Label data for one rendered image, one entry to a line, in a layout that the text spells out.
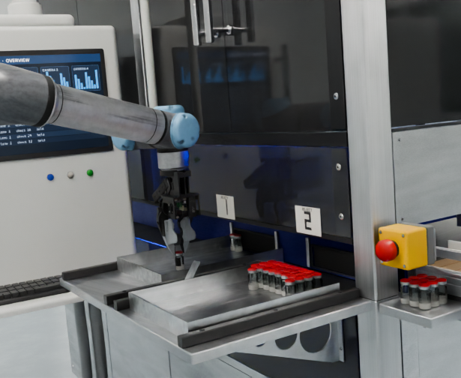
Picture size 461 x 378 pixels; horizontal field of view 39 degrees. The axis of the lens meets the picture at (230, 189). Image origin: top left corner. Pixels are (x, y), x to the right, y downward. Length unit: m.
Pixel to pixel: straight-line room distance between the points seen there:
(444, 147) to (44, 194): 1.15
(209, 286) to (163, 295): 0.11
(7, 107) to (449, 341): 1.00
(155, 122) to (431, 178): 0.57
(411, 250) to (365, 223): 0.12
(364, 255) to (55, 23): 1.18
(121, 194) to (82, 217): 0.14
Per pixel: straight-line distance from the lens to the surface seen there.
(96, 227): 2.06
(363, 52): 1.26
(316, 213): 1.40
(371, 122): 1.26
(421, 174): 1.37
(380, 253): 1.22
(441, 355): 1.50
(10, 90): 1.20
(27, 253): 2.02
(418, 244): 1.24
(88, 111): 1.27
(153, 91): 1.87
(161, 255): 1.77
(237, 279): 1.49
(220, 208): 1.72
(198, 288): 1.44
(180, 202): 1.58
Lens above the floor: 1.27
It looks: 7 degrees down
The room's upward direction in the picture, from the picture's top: 4 degrees counter-clockwise
